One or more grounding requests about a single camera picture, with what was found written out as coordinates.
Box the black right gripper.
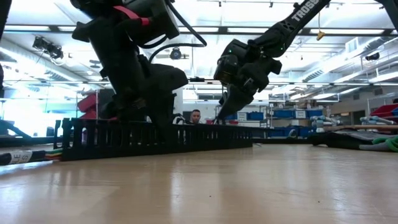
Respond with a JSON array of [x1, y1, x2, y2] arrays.
[[216, 58, 283, 121]]

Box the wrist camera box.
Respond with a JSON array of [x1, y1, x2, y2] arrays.
[[213, 54, 241, 85], [123, 0, 181, 47]]

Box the red cable strap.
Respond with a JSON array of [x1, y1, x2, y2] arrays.
[[113, 5, 151, 27]]

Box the wooden workbench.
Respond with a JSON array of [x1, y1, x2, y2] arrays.
[[323, 124, 398, 131]]

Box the black round ceiling camera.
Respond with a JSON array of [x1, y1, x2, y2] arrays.
[[155, 46, 190, 61]]

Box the blue storage bins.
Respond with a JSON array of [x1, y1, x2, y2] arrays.
[[229, 108, 325, 138]]

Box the black sleeve with white label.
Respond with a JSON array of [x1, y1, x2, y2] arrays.
[[0, 149, 47, 167]]

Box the long light bar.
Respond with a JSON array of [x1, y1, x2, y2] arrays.
[[0, 25, 398, 36]]

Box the grey blue rolled tube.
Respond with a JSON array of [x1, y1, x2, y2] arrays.
[[359, 115, 396, 126], [309, 114, 340, 129]]

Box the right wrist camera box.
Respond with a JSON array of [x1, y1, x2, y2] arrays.
[[213, 54, 241, 85]]

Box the red storage bin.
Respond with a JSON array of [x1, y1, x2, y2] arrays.
[[369, 103, 398, 118]]

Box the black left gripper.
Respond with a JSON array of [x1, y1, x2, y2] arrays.
[[99, 63, 190, 126]]

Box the black slotted cable duct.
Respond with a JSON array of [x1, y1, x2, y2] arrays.
[[53, 117, 254, 162]]

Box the black mounted camera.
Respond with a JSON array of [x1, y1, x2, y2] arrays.
[[32, 35, 65, 60]]

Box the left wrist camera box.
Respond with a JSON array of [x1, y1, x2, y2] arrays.
[[123, 0, 181, 47]]

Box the white building column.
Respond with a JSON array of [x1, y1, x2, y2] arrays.
[[173, 86, 185, 116]]

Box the black camera cable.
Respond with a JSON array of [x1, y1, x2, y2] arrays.
[[138, 0, 208, 65]]

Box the yellow hanging pendant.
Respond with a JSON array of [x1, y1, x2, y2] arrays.
[[316, 0, 326, 41]]

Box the black aluminium table frame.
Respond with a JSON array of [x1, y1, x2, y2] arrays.
[[0, 135, 312, 147]]

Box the person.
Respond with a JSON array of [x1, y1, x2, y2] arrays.
[[189, 108, 203, 125]]

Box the red bin shelving rack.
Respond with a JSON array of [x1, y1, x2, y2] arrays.
[[76, 92, 102, 121]]

